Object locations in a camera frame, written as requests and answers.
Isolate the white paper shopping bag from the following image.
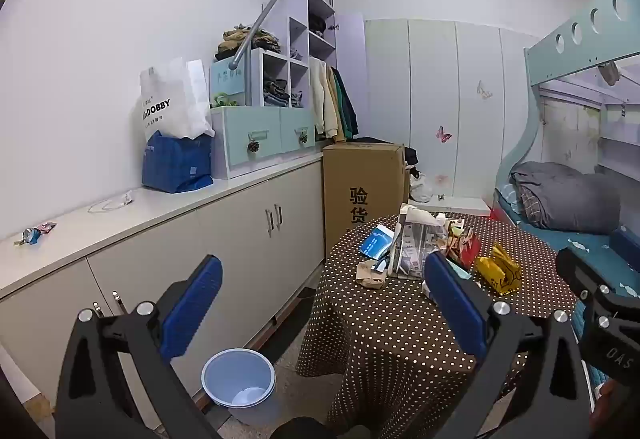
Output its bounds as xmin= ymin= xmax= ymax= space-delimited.
xmin=139 ymin=56 xmax=216 ymax=145

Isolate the grey quilt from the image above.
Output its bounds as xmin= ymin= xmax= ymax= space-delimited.
xmin=510 ymin=162 xmax=621 ymax=235

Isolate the white plastic bag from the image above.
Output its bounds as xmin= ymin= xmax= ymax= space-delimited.
xmin=409 ymin=172 xmax=433 ymax=204

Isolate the blue and white carton box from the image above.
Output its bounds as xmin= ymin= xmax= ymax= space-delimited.
xmin=359 ymin=225 xmax=396 ymax=260

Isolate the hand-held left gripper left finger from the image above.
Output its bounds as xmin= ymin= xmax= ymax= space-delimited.
xmin=54 ymin=254 xmax=223 ymax=439

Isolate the black clothes heap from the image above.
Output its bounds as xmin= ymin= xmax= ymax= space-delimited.
xmin=350 ymin=136 xmax=419 ymax=166

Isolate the hanging green jacket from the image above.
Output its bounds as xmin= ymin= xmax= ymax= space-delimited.
xmin=332 ymin=66 xmax=360 ymax=140

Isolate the folded jeans stack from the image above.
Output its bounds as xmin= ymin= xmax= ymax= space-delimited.
xmin=262 ymin=76 xmax=291 ymax=107

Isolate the white cubby shelf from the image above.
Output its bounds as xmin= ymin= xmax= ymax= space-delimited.
xmin=245 ymin=0 xmax=337 ymax=110

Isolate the teal bunk bed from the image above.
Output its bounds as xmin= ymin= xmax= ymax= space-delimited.
xmin=492 ymin=0 xmax=640 ymax=320

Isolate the brown paper bag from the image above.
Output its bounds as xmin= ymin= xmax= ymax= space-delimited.
xmin=356 ymin=260 xmax=389 ymax=290

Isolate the folded olive clothes pile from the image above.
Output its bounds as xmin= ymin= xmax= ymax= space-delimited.
xmin=216 ymin=24 xmax=281 ymax=61

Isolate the grey metal handrail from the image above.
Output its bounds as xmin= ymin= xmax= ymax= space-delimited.
xmin=229 ymin=0 xmax=336 ymax=70

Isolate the clear plastic printed package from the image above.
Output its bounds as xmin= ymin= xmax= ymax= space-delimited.
xmin=387 ymin=204 xmax=451 ymax=280

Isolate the yellow wrapper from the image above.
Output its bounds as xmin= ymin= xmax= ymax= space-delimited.
xmin=475 ymin=244 xmax=522 ymax=296

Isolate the hanging brown cloth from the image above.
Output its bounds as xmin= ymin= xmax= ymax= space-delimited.
xmin=599 ymin=62 xmax=622 ymax=87

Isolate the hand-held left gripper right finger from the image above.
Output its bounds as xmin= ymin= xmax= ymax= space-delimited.
xmin=424 ymin=250 xmax=596 ymax=439

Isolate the blue patterned bag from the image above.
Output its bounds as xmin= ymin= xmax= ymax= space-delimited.
xmin=141 ymin=130 xmax=214 ymax=194

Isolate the white sliding wardrobe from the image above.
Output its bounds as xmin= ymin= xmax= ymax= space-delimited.
xmin=365 ymin=19 xmax=538 ymax=212

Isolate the red snack packet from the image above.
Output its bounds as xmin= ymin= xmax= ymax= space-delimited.
xmin=452 ymin=234 xmax=482 ymax=270

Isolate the hanging cream jacket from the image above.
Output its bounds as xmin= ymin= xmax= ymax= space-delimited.
xmin=310 ymin=59 xmax=341 ymax=140

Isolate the long beige low cabinet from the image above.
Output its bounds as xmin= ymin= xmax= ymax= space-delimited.
xmin=0 ymin=152 xmax=326 ymax=420

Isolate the plaid pillow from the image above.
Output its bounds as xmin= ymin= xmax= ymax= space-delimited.
xmin=517 ymin=184 xmax=543 ymax=227

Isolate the white platform board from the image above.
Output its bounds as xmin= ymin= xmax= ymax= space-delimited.
xmin=407 ymin=196 xmax=491 ymax=217

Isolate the pale blue plastic waste bin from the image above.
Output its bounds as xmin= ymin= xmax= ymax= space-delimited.
xmin=201 ymin=348 xmax=277 ymax=427

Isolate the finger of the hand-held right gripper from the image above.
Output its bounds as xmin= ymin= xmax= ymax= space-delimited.
xmin=555 ymin=246 xmax=640 ymax=387
xmin=611 ymin=226 xmax=640 ymax=265

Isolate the lilac wardrobe door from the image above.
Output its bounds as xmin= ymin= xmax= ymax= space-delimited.
xmin=334 ymin=12 xmax=368 ymax=140

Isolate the white cable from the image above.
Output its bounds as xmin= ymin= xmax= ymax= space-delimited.
xmin=87 ymin=192 xmax=136 ymax=214

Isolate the colourful candy wrapper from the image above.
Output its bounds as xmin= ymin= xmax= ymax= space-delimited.
xmin=14 ymin=221 xmax=57 ymax=247

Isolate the tall cardboard box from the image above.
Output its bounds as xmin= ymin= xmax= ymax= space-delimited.
xmin=322 ymin=142 xmax=408 ymax=260

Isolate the hanging tan jacket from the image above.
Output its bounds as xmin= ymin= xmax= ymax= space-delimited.
xmin=327 ymin=66 xmax=349 ymax=142

